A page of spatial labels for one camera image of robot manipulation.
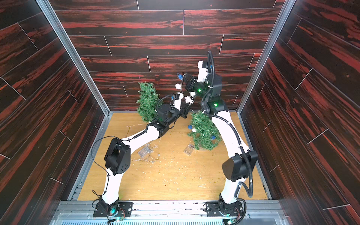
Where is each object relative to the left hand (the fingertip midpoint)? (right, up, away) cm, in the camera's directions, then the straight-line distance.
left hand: (191, 102), depth 81 cm
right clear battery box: (0, -30, +15) cm, 34 cm away
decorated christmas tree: (+8, -19, -3) cm, 21 cm away
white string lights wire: (-24, -34, +14) cm, 44 cm away
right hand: (-3, +12, -12) cm, 18 cm away
